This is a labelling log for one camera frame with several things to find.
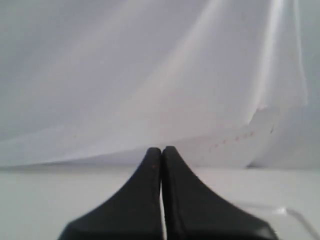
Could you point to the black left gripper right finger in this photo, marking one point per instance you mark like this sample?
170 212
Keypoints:
192 211

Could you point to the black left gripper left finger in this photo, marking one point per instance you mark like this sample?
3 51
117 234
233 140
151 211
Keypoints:
132 213

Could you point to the white rectangular plastic tray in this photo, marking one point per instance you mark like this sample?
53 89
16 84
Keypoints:
287 223

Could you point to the white paper backdrop sheet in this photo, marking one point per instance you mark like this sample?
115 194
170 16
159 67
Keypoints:
229 83

